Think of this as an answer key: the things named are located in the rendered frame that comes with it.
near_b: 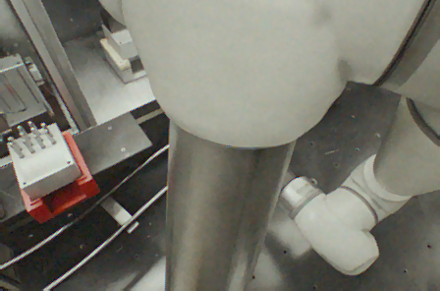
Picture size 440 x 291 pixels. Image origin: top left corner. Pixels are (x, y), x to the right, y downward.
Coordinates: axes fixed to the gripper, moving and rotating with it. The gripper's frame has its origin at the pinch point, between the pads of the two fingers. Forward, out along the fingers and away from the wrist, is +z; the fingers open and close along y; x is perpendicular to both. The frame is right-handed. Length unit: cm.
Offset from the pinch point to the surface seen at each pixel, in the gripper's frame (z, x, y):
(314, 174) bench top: -15.1, -20.5, -19.8
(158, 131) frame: 36.9, 8.4, -28.9
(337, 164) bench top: -16.7, -29.3, -19.9
